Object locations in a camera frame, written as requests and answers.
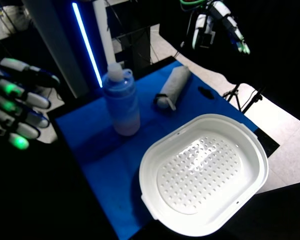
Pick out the grey white column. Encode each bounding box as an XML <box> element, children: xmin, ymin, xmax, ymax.
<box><xmin>22</xmin><ymin>0</ymin><xmax>90</xmax><ymax>99</ymax></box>

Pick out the blue LED light strip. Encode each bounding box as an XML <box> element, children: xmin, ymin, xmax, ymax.
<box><xmin>71</xmin><ymin>2</ymin><xmax>104</xmax><ymax>88</ymax></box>

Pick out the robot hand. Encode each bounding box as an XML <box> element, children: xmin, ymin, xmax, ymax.
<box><xmin>191</xmin><ymin>0</ymin><xmax>251</xmax><ymax>55</ymax></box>
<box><xmin>0</xmin><ymin>56</ymin><xmax>61</xmax><ymax>151</ymax></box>

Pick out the grey umbrella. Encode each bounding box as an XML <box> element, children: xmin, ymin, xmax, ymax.
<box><xmin>152</xmin><ymin>65</ymin><xmax>192</xmax><ymax>112</ymax></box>

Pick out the green cable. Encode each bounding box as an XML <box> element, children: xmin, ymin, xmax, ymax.
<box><xmin>179</xmin><ymin>0</ymin><xmax>208</xmax><ymax>6</ymax></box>

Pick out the white round tube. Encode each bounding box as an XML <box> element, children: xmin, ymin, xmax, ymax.
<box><xmin>92</xmin><ymin>0</ymin><xmax>116</xmax><ymax>66</ymax></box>

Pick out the black metal frame stand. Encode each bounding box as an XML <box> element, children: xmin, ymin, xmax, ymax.
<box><xmin>106</xmin><ymin>0</ymin><xmax>161</xmax><ymax>77</ymax></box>

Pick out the white perforated plastic basin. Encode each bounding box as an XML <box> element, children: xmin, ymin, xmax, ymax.
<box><xmin>138</xmin><ymin>113</ymin><xmax>270</xmax><ymax>238</ymax></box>

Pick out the blue table cloth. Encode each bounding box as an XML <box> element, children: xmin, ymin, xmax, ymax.
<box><xmin>54</xmin><ymin>59</ymin><xmax>260</xmax><ymax>240</ymax></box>

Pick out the blue pink water bottle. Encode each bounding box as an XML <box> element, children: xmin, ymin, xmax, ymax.
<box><xmin>101</xmin><ymin>62</ymin><xmax>142</xmax><ymax>137</ymax></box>

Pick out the small black object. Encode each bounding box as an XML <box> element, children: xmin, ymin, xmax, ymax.
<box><xmin>197</xmin><ymin>86</ymin><xmax>215</xmax><ymax>100</ymax></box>

